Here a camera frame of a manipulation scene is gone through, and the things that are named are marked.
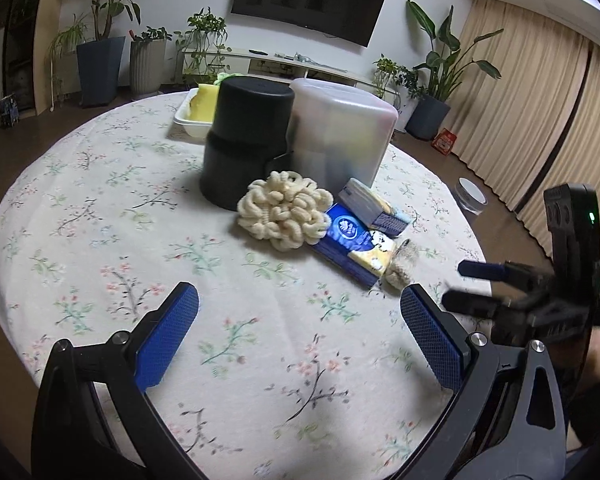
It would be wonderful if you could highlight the beige knitted cloth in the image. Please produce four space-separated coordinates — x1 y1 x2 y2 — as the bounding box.
384 240 419 290

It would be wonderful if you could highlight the cream chenille loop scrubber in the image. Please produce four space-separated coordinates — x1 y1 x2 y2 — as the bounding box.
237 171 334 252

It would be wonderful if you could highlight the yellow rectangular sponge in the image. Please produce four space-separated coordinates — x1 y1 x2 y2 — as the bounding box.
188 84 220 122

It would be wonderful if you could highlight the light blue tissue pack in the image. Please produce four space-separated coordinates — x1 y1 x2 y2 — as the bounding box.
338 178 413 238

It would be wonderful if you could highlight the white round robot vacuum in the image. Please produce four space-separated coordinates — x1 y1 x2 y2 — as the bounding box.
454 177 488 216

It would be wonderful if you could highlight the floral white tablecloth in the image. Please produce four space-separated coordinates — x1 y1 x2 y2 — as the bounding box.
0 90 494 480

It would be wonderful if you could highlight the beige curtain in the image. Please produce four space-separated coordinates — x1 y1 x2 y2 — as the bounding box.
443 0 600 250

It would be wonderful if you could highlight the bird of paradise plant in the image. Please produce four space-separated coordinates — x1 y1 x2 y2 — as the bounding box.
405 0 504 141

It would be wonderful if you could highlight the translucent plastic storage box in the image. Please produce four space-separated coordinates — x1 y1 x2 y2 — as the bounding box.
287 78 398 194

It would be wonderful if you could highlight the white plastic tray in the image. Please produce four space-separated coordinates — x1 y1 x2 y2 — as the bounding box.
173 88 211 142

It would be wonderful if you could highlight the black cylindrical container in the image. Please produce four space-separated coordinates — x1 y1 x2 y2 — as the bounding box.
199 76 294 211

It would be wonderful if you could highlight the small blue patterned box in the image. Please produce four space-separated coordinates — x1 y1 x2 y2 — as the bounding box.
0 94 20 129

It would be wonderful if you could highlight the white tv console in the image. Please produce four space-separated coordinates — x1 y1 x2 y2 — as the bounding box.
178 48 399 106

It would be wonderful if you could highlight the white ribbed planter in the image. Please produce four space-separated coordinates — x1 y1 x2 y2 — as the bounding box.
130 39 166 96

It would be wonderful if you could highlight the dark blue square planter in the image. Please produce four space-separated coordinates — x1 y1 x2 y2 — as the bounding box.
76 36 125 107

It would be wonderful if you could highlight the trailing pothos plant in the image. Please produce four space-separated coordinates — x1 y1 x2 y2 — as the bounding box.
173 6 230 84

